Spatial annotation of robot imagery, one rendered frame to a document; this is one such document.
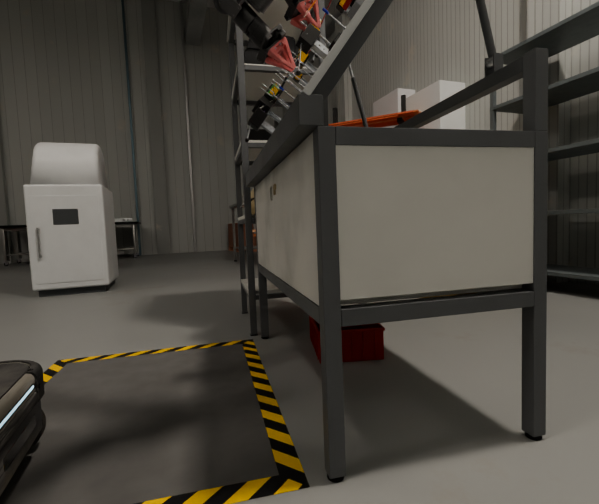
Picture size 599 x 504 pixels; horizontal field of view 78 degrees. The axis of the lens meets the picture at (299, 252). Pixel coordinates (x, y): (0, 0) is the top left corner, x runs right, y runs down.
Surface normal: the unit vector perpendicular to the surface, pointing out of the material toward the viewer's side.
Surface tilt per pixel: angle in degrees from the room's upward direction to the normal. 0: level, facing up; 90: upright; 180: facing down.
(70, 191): 90
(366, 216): 90
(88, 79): 90
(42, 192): 90
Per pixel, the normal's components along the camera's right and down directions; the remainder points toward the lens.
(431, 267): 0.23, 0.06
